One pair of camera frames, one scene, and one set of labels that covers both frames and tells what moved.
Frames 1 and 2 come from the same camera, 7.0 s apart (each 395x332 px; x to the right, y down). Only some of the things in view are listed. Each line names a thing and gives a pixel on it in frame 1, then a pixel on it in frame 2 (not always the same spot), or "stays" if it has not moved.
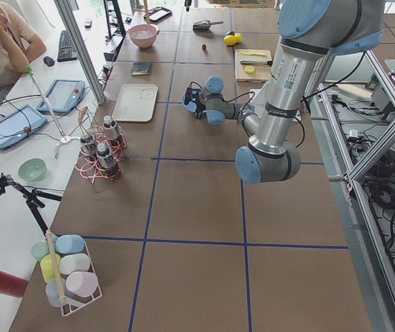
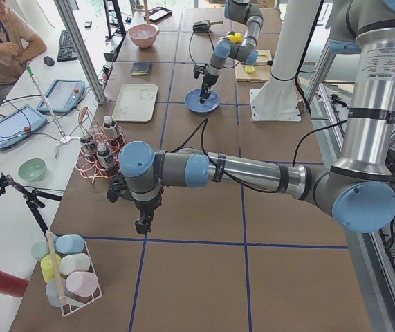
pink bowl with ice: (142, 35) stays
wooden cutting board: (253, 65) stays
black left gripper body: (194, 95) -> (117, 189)
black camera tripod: (32, 200) stays
